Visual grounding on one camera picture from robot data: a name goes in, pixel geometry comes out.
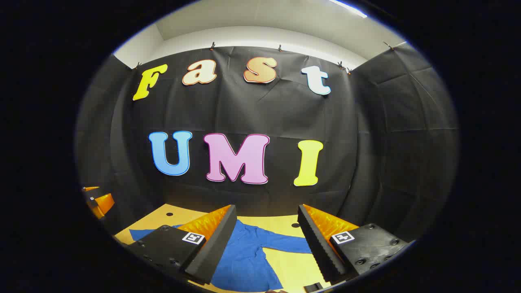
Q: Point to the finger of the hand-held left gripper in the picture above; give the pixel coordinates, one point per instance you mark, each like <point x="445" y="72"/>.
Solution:
<point x="93" y="189"/>
<point x="105" y="204"/>

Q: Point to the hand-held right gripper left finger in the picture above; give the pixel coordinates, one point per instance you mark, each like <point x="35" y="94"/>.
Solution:
<point x="215" y="248"/>

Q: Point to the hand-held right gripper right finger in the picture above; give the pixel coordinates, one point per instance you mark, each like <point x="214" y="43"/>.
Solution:
<point x="321" y="252"/>

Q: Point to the blue shirt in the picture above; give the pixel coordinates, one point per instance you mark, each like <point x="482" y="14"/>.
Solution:
<point x="252" y="260"/>

